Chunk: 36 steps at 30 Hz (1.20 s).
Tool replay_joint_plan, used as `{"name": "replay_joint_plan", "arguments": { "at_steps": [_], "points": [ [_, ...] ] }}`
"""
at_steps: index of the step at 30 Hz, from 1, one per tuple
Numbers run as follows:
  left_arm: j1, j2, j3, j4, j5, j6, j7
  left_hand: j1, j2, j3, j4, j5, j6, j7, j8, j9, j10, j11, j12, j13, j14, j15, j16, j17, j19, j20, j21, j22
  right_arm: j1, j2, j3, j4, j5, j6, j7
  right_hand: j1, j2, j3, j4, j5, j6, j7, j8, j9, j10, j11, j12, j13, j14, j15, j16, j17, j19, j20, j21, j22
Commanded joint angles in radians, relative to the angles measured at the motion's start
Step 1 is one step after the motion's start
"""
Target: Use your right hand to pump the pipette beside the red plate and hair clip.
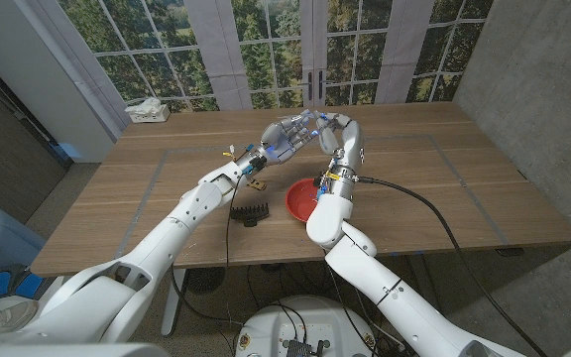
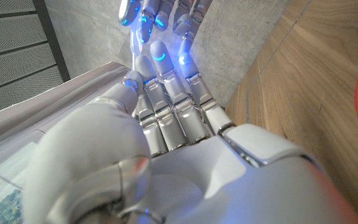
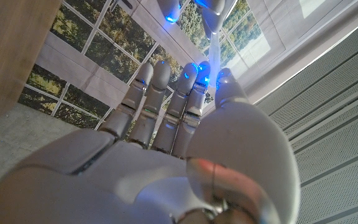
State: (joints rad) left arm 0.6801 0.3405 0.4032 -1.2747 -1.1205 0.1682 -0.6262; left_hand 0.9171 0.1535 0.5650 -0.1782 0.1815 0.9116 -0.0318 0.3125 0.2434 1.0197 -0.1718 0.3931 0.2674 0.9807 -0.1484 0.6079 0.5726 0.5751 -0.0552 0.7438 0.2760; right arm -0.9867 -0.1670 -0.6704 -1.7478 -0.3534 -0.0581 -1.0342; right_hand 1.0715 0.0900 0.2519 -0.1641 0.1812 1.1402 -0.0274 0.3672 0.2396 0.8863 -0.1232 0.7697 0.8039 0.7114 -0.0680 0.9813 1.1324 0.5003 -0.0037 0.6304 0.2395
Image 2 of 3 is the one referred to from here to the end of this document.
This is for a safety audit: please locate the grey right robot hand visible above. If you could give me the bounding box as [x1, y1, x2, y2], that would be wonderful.
[118, 0, 214, 57]

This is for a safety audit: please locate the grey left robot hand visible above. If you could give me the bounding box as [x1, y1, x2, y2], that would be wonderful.
[22, 40, 358, 224]

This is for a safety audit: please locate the clear plastic pipette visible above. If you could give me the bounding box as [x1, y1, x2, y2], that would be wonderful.
[131, 27, 144, 71]

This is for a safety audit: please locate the printed window backdrop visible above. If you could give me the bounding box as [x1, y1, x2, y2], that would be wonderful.
[0, 62, 130, 224]

